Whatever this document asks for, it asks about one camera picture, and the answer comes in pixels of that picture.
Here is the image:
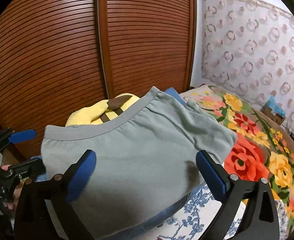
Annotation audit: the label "grey green shorts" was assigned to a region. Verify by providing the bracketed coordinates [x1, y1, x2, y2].
[41, 87, 237, 239]

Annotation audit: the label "person's left hand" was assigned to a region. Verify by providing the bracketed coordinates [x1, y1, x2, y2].
[4, 174, 23, 211]

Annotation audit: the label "blue floral white quilt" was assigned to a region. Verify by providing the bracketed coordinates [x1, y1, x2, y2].
[137, 162, 290, 240]

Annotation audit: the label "colourful floral blanket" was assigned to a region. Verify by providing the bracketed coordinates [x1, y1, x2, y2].
[181, 85, 294, 239]

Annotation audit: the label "brown louvered wardrobe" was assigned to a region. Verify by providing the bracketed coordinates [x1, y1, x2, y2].
[0, 0, 196, 161]

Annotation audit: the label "yellow plush toy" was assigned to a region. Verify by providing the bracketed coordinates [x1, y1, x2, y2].
[65, 93, 140, 127]

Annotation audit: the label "folded blue jeans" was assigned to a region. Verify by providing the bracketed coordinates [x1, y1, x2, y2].
[41, 87, 193, 239]

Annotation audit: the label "cardboard box with blue cloth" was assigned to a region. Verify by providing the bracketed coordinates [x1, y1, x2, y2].
[262, 96, 286, 126]

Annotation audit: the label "pink circle pattern curtain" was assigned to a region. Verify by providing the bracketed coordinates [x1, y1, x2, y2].
[198, 0, 294, 132]

